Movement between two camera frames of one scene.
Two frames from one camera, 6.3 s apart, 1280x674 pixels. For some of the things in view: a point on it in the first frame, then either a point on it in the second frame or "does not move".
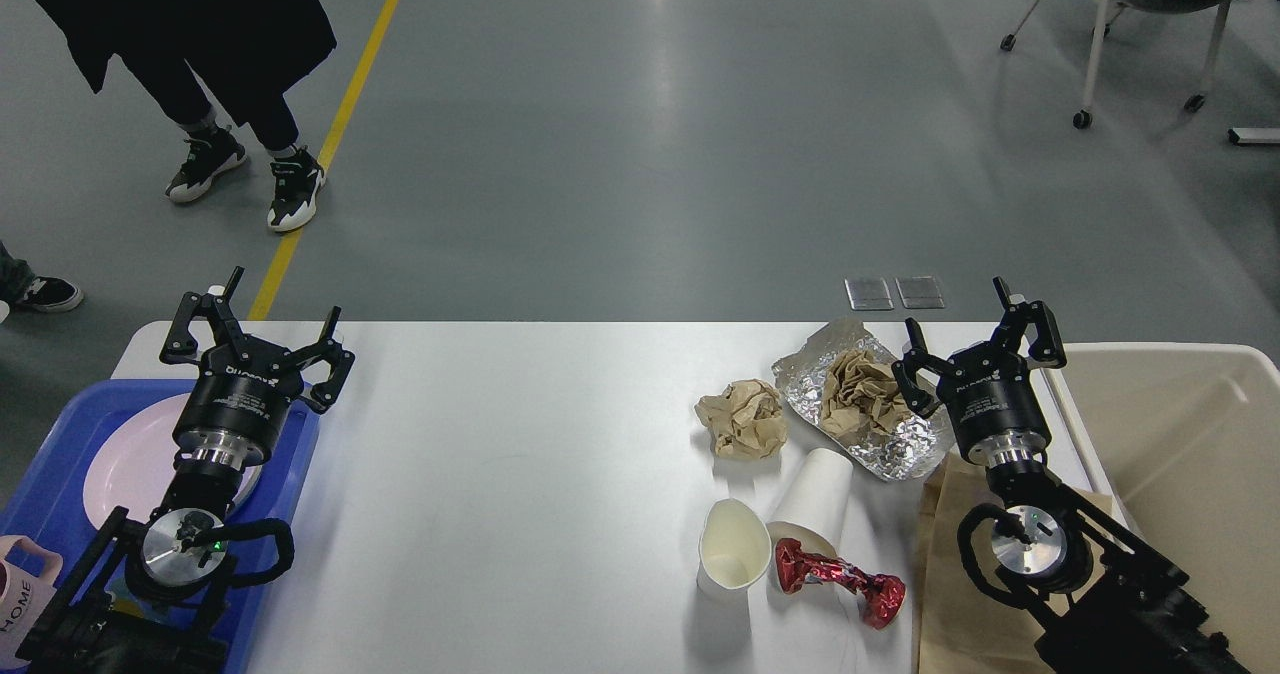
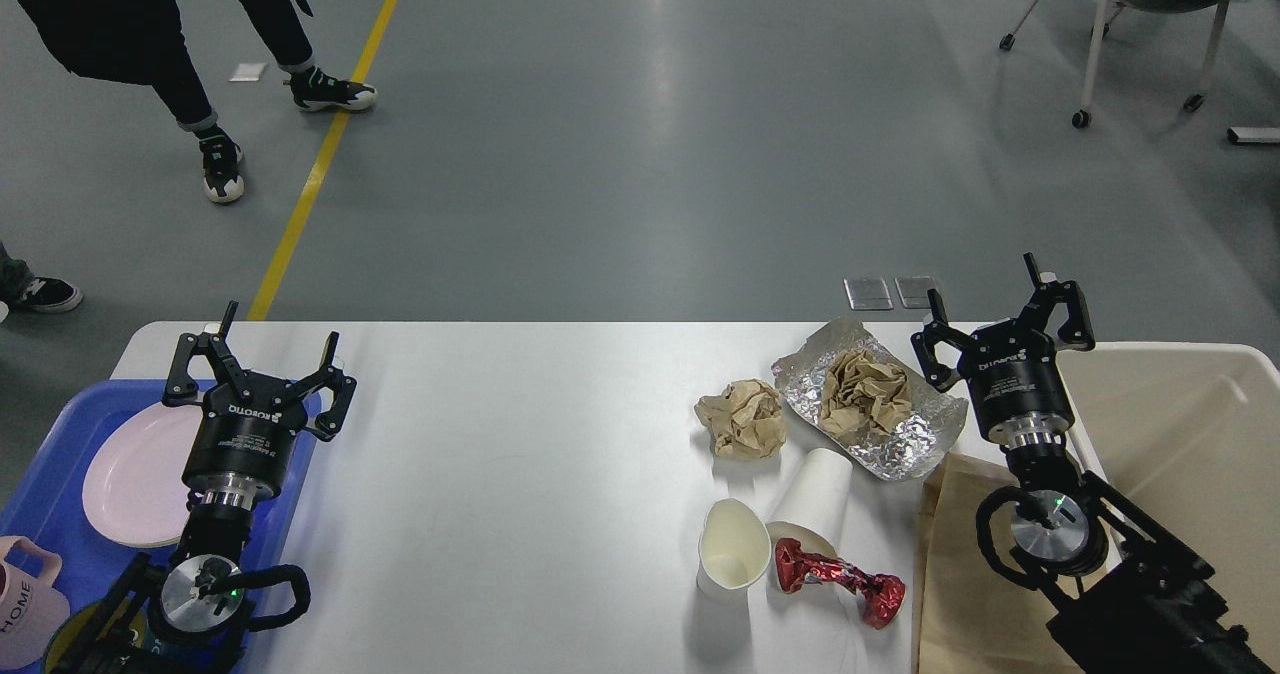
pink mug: x=25 y=596 does not move
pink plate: x=133 y=466 does not move
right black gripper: x=993 y=404 to x=1013 y=371
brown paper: x=862 y=398 does not move
